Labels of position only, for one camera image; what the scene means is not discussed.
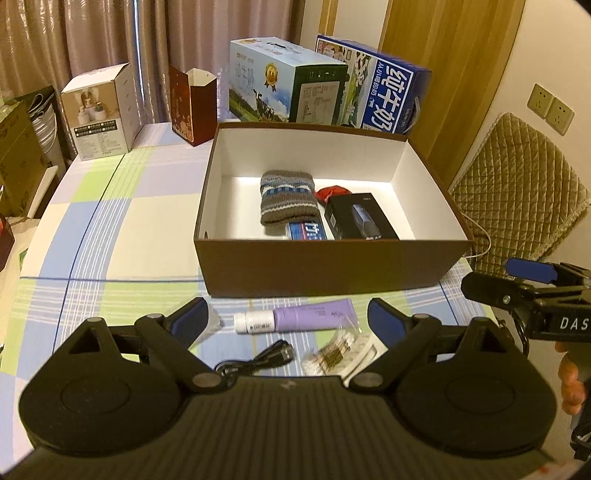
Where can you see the striped knitted pouch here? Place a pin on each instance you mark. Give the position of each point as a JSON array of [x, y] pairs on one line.
[[286, 198]]

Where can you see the white cotton swab packet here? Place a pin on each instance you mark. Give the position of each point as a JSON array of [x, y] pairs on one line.
[[332, 357]]

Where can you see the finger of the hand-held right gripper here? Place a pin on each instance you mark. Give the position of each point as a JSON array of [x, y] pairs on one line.
[[494, 288], [531, 270]]

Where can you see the quilted chair cushion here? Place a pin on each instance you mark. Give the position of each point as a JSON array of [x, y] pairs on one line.
[[521, 184]]

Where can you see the checked tablecloth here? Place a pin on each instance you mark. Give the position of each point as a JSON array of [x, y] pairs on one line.
[[115, 240]]

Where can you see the dark red paper bag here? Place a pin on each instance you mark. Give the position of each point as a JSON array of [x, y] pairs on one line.
[[196, 115]]

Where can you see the beige curtain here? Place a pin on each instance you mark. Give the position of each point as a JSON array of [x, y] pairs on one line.
[[92, 37]]

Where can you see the beige wall socket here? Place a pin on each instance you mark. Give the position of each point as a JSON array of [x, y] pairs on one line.
[[560, 115], [540, 99]]

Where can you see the red snack packet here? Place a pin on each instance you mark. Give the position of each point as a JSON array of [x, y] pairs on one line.
[[332, 193]]

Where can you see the brown cardboard storage box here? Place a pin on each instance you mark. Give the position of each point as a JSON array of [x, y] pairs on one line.
[[323, 272]]

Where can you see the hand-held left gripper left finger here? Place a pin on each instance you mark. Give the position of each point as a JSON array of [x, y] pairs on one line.
[[191, 321]]

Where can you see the wooden wardrobe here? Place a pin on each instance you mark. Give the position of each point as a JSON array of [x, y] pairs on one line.
[[452, 55]]

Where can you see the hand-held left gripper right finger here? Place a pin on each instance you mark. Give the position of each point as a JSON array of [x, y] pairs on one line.
[[385, 323]]

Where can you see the white product box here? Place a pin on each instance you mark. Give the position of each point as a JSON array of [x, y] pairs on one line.
[[97, 115]]

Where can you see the black shaver box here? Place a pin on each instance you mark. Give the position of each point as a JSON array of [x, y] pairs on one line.
[[346, 221]]

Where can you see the purple cream tube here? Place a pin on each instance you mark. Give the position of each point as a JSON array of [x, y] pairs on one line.
[[309, 316]]

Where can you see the blue milk carton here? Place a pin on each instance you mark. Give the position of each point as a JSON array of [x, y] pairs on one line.
[[392, 97]]

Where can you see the person's right hand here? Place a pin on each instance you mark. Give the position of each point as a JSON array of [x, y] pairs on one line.
[[569, 381]]

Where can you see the olive cardboard box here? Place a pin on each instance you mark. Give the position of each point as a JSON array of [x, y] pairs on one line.
[[16, 152]]

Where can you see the green and white milk carton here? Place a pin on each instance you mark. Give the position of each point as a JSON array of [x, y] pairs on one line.
[[263, 83]]

